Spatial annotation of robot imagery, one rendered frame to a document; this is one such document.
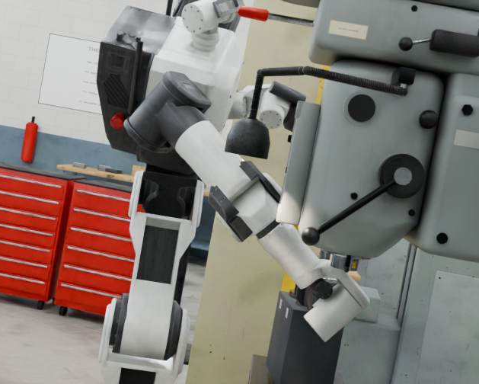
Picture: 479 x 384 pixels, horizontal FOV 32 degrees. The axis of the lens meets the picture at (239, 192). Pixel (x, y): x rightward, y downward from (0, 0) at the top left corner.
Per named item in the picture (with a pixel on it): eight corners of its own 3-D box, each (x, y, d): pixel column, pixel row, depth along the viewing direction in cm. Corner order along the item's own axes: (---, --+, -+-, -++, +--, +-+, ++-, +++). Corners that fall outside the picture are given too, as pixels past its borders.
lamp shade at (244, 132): (218, 150, 138) (224, 113, 138) (257, 157, 141) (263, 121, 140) (234, 153, 131) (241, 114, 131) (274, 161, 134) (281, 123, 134)
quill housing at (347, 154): (296, 248, 133) (333, 51, 132) (293, 235, 154) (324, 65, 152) (413, 270, 133) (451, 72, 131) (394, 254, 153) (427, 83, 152)
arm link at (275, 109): (290, 143, 220) (252, 126, 218) (294, 118, 228) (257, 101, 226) (311, 113, 213) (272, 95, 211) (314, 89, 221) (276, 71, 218)
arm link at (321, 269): (375, 305, 158) (330, 251, 157) (339, 335, 158) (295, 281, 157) (367, 299, 165) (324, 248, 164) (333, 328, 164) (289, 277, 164)
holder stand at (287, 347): (277, 392, 182) (293, 302, 181) (265, 364, 204) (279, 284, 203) (330, 400, 183) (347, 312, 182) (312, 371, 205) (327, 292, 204)
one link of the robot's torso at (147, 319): (103, 356, 200) (134, 180, 218) (175, 367, 202) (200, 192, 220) (105, 344, 186) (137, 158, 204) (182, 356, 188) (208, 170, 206)
